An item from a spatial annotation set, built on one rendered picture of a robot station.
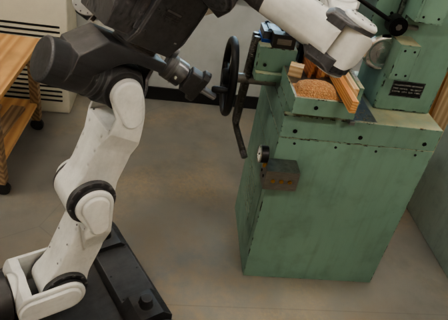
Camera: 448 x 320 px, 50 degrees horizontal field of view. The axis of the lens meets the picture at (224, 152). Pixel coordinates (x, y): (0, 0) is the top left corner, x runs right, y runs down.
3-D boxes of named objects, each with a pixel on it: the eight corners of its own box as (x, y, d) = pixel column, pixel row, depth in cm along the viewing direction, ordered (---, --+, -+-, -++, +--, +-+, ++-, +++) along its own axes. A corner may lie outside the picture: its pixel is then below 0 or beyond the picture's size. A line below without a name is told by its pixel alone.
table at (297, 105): (243, 38, 199) (246, 24, 196) (313, 47, 203) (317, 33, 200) (261, 111, 149) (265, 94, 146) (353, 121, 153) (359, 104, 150)
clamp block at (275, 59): (250, 53, 179) (255, 31, 173) (285, 58, 180) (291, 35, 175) (255, 71, 166) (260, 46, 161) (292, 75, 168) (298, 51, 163)
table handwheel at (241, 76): (214, 93, 193) (225, 23, 177) (262, 98, 196) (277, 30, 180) (218, 130, 169) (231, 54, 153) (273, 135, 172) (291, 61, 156)
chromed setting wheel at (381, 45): (356, 65, 162) (367, 29, 155) (390, 69, 163) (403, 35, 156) (359, 69, 159) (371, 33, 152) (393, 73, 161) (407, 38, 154)
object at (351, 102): (311, 44, 188) (314, 35, 186) (316, 45, 188) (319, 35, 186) (349, 113, 144) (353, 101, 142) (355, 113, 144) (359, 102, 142)
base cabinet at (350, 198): (233, 206, 239) (261, 79, 200) (343, 214, 247) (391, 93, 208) (241, 276, 203) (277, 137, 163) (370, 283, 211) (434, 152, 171)
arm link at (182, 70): (189, 108, 162) (160, 89, 157) (190, 93, 169) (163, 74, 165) (212, 83, 156) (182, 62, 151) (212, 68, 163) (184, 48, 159)
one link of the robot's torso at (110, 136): (65, 230, 132) (107, 79, 113) (45, 192, 144) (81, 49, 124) (115, 225, 142) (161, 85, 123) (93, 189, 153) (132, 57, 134)
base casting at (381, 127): (262, 79, 200) (267, 59, 195) (391, 94, 208) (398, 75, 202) (279, 137, 163) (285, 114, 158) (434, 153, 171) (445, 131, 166)
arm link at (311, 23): (377, 35, 92) (284, -33, 93) (335, 87, 98) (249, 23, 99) (379, 27, 102) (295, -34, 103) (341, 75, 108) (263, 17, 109)
